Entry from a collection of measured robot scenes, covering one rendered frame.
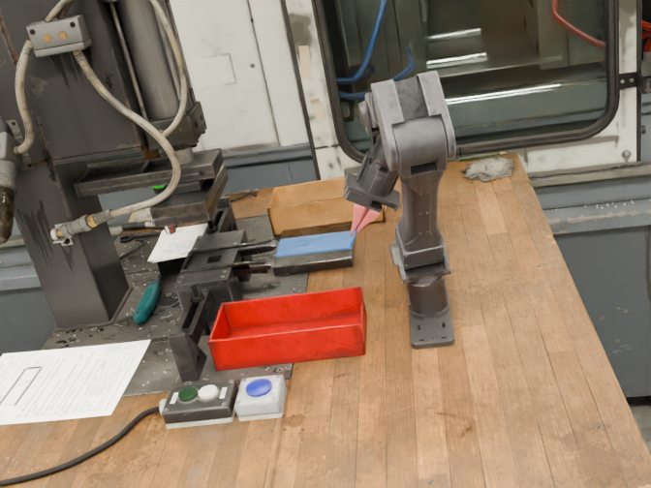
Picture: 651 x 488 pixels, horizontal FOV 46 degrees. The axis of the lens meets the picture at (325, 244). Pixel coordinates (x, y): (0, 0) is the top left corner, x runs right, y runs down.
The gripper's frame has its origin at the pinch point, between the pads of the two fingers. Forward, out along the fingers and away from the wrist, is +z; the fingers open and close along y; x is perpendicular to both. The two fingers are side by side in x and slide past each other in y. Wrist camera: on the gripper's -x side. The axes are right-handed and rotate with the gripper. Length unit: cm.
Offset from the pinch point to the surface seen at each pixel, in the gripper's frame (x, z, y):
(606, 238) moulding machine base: -57, 2, -69
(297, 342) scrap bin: 24.0, 11.1, 4.5
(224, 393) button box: 34.1, 17.5, 13.0
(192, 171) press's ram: 2.5, -0.9, 30.9
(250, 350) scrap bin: 23.9, 15.7, 11.0
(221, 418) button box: 37.0, 19.8, 12.1
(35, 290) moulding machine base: -67, 85, 72
